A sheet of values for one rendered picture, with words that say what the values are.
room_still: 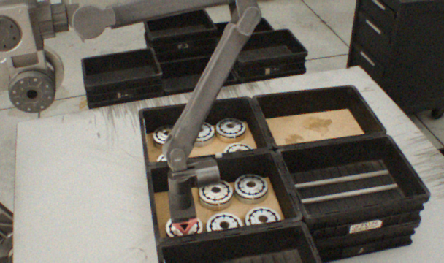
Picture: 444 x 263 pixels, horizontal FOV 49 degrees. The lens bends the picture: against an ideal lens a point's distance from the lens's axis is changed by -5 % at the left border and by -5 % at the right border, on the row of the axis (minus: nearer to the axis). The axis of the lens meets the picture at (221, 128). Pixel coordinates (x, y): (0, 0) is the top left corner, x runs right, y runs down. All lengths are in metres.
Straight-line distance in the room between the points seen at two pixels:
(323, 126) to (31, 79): 1.02
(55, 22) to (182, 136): 0.40
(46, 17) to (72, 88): 2.52
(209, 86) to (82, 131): 0.95
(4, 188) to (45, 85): 1.53
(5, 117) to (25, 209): 1.80
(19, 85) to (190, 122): 0.56
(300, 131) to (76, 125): 0.91
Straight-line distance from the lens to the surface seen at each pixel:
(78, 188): 1.86
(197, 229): 1.43
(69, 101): 3.57
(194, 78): 2.95
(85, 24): 1.19
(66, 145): 2.05
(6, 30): 1.22
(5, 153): 3.27
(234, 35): 1.26
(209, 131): 1.77
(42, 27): 1.21
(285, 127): 1.85
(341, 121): 1.92
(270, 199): 1.58
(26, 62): 1.57
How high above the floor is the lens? 1.96
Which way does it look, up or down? 38 degrees down
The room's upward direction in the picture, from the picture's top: straight up
